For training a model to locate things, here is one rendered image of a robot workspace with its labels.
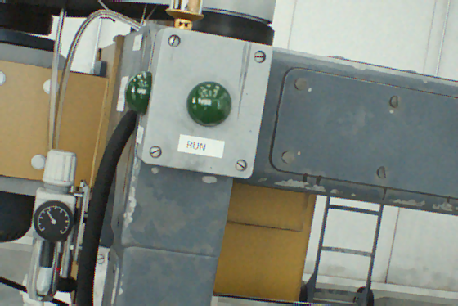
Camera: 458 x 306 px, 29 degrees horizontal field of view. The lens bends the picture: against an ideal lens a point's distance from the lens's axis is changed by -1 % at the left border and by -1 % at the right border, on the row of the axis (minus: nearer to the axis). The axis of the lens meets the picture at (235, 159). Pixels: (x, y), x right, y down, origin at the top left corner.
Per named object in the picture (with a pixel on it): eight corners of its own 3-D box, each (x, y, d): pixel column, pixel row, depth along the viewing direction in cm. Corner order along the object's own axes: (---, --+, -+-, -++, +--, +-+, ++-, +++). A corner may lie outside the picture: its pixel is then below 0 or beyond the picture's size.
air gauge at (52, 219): (30, 238, 80) (36, 199, 80) (30, 235, 82) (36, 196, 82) (70, 244, 81) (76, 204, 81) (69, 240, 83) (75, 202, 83)
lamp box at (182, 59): (140, 163, 58) (163, 25, 57) (132, 156, 62) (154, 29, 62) (251, 180, 60) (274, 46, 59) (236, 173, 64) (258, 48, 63)
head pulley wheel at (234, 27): (179, 36, 74) (184, 6, 74) (163, 40, 82) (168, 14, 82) (282, 56, 76) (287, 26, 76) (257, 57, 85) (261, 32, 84)
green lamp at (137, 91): (123, 113, 58) (130, 67, 58) (118, 110, 61) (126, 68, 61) (161, 119, 59) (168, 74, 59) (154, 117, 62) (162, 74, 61)
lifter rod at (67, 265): (53, 291, 89) (66, 209, 88) (53, 287, 90) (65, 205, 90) (74, 294, 89) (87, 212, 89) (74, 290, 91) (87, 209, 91)
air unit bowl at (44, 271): (24, 302, 82) (33, 237, 82) (24, 294, 85) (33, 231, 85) (56, 305, 83) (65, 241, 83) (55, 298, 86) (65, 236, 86)
